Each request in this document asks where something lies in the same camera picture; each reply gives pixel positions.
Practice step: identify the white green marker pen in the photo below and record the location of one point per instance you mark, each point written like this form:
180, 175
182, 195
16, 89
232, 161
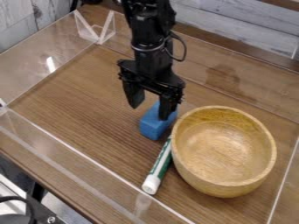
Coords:
154, 176

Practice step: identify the clear acrylic tray wall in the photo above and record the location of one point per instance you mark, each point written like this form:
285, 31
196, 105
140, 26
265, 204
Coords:
69, 131

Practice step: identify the blue block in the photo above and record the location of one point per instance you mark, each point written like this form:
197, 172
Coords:
150, 126

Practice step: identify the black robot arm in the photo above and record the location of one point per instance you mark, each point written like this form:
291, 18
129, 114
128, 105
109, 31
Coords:
157, 47

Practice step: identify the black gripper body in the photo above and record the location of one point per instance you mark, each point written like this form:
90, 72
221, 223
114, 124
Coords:
150, 68

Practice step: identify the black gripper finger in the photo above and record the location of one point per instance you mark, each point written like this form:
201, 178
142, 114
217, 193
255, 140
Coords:
134, 93
168, 103

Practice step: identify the brown wooden bowl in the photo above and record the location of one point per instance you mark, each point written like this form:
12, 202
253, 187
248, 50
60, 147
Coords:
222, 151

